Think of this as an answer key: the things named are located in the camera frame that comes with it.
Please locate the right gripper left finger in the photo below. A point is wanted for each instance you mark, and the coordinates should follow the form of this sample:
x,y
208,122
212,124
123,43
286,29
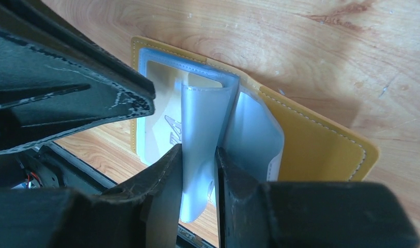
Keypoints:
x,y
142,211

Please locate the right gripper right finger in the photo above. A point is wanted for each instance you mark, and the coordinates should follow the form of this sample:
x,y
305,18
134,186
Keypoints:
x,y
306,214

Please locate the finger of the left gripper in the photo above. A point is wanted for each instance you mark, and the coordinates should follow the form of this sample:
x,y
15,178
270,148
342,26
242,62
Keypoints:
x,y
54,81

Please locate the yellow leather card holder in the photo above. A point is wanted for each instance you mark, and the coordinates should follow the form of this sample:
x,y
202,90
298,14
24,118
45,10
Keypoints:
x,y
203,104

